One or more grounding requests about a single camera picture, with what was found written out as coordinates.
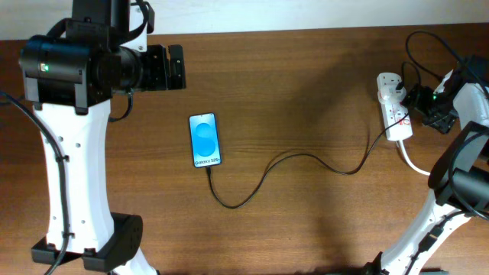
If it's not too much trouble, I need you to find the black USB charging cable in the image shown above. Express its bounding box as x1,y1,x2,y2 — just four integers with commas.
206,61,423,210

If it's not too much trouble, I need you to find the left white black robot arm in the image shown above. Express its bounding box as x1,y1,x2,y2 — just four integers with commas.
19,1,186,274

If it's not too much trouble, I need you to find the blue screen Galaxy smartphone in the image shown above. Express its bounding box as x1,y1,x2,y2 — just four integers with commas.
189,113,222,168

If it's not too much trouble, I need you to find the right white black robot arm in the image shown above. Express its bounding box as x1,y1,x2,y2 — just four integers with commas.
360,55,488,274

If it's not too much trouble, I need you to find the white power strip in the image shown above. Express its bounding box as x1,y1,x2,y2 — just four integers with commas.
377,73,413,141

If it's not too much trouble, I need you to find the white USB charger adapter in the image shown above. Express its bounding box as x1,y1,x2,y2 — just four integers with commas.
377,79,406,105

